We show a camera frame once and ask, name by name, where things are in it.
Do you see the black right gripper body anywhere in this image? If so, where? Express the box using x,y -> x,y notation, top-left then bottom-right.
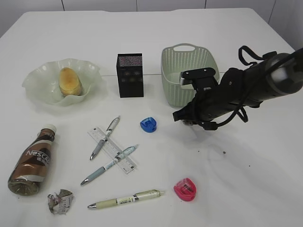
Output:
187,68 -> 239,129

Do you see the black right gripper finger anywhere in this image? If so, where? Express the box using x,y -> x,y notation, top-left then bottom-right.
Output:
172,105 -> 193,122

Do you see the small grey paper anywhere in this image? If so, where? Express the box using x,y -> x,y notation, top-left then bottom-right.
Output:
183,120 -> 193,125

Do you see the sugared bread roll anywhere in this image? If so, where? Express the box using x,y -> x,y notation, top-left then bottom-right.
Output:
59,68 -> 82,96

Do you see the large pinkish paper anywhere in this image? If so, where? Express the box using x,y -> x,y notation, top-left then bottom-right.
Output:
47,189 -> 74,215

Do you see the brown Nescafe coffee bottle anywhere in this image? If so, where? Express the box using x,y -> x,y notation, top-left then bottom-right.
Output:
8,124 -> 56,196

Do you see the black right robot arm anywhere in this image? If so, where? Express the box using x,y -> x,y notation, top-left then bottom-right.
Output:
173,45 -> 303,131

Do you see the blue pencil sharpener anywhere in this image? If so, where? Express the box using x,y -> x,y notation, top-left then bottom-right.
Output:
140,117 -> 157,133

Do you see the green woven plastic basket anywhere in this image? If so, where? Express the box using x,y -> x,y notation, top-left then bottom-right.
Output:
161,44 -> 220,107

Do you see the black mesh pen holder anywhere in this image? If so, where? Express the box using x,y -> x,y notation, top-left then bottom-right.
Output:
116,53 -> 144,98

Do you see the pink pencil sharpener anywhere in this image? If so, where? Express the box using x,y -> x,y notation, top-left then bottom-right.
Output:
173,178 -> 196,201

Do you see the blue patterned pen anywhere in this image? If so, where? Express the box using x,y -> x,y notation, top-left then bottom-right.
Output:
80,144 -> 139,186

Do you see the grey grip pen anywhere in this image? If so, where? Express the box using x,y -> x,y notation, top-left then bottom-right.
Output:
90,116 -> 120,161

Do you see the cream barrel pen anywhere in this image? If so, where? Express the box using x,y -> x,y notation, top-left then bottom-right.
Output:
88,190 -> 165,209

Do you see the translucent wavy glass plate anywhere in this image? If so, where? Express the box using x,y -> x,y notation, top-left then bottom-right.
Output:
22,58 -> 100,106

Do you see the clear plastic ruler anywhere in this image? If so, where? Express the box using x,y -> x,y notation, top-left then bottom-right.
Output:
88,127 -> 137,174

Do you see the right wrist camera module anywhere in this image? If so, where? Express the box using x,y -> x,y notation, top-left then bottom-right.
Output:
179,68 -> 218,91

